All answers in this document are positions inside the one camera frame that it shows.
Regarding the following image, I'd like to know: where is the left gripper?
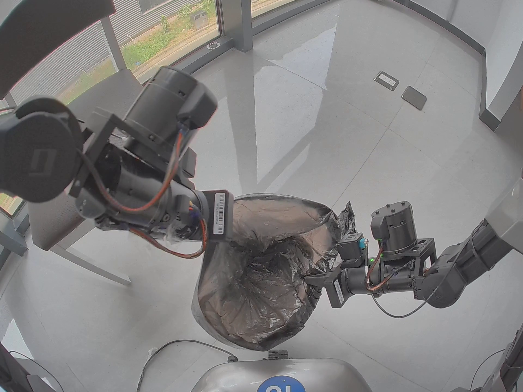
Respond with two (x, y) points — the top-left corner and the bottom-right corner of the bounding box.
(116, 164), (235, 247)

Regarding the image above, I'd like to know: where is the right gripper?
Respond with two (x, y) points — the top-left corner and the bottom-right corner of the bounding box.
(304, 266), (385, 308)

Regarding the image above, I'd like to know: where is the black plastic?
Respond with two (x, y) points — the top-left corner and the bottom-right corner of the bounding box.
(336, 200), (358, 244)

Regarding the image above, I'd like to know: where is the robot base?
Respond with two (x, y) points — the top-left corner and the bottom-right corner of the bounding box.
(196, 350), (372, 392)

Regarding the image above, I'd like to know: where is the white trash bin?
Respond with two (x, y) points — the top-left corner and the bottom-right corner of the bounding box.
(191, 193), (340, 352)

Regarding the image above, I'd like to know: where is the dark grey white-legged chair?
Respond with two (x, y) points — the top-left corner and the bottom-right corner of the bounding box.
(0, 0), (148, 287)

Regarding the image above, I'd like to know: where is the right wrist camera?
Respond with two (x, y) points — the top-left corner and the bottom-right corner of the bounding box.
(337, 232), (369, 268)

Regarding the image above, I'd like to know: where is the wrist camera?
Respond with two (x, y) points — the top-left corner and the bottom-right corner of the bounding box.
(337, 232), (369, 268)
(174, 147), (197, 179)

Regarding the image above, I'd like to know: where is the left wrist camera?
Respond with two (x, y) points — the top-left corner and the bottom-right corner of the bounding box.
(174, 147), (197, 179)

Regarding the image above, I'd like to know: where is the black cable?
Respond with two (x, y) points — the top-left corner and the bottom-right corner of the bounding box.
(370, 290), (434, 318)
(137, 339), (238, 392)

